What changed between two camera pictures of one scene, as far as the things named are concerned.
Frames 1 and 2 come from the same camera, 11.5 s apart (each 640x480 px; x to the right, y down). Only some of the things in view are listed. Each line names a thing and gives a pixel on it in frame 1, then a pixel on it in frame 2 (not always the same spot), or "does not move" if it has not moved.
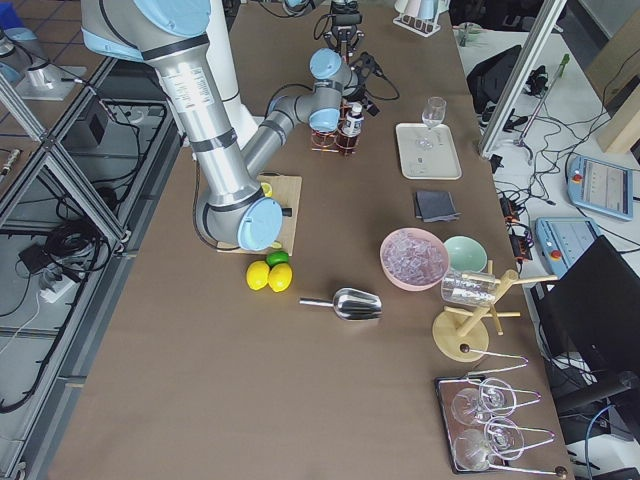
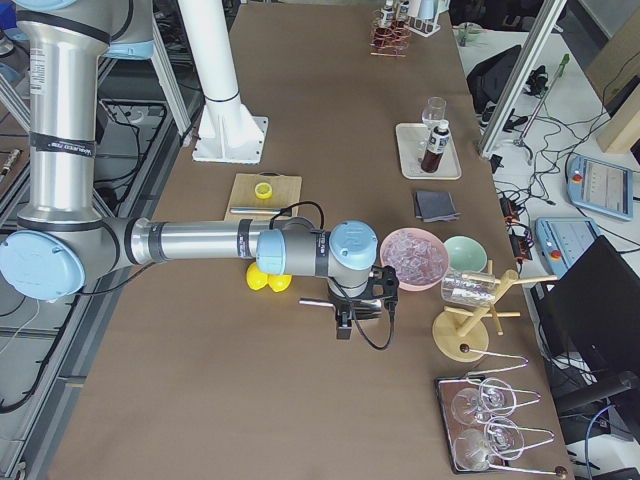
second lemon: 280,277 does not move
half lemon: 267,189 does not move
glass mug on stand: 469,288 does not move
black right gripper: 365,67 → 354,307
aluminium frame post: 534,48 does not move
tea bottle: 348,138 → 387,14
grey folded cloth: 435,206 does not move
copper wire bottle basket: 336,140 → 389,38
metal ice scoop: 350,304 does not move
